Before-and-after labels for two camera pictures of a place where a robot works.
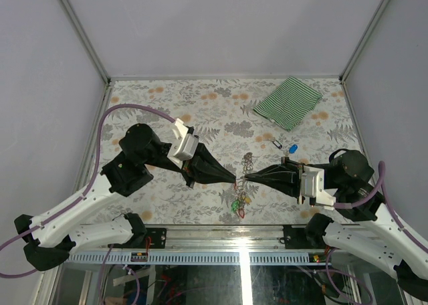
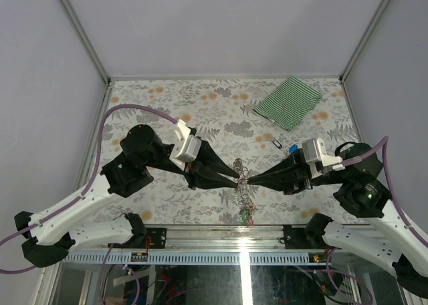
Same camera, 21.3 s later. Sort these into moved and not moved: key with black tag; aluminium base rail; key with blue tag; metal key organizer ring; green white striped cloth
Moved: metal key organizer ring
Not moved: key with blue tag; key with black tag; aluminium base rail; green white striped cloth
